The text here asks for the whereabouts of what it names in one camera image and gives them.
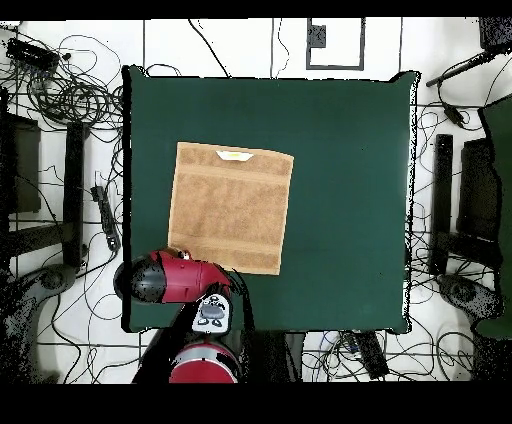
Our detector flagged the tan terry towel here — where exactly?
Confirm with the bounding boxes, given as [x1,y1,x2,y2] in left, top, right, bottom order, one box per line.
[166,141,296,276]

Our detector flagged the black power strip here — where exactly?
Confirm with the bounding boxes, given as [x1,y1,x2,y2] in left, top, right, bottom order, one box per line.
[90,184,122,252]

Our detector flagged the dark green table cloth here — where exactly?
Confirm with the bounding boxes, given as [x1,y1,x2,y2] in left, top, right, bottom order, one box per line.
[120,64,420,335]

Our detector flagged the black rectangular box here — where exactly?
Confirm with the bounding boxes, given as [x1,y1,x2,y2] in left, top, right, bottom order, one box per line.
[353,330,390,381]

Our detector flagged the black rectangular device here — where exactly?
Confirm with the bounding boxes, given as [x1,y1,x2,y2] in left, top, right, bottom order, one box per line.
[5,37,60,72]

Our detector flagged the black power adapter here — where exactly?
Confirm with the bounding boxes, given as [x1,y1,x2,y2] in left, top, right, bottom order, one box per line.
[441,101,467,129]

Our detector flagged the black stand pole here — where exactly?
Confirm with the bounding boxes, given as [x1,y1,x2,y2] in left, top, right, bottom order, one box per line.
[424,48,499,88]

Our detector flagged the dark green fabric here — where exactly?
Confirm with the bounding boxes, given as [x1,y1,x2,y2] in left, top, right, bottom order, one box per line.
[475,95,512,339]

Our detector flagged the black square box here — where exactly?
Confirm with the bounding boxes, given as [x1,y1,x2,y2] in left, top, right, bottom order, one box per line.
[478,16,512,52]

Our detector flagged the black pedestal column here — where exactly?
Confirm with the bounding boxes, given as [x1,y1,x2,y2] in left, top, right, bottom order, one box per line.
[247,330,310,384]

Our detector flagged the tangled black cables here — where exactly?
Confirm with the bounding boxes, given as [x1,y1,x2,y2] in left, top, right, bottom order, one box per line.
[23,33,125,133]

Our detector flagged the long black cable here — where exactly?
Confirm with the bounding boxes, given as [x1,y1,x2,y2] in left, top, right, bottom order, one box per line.
[187,18,232,78]

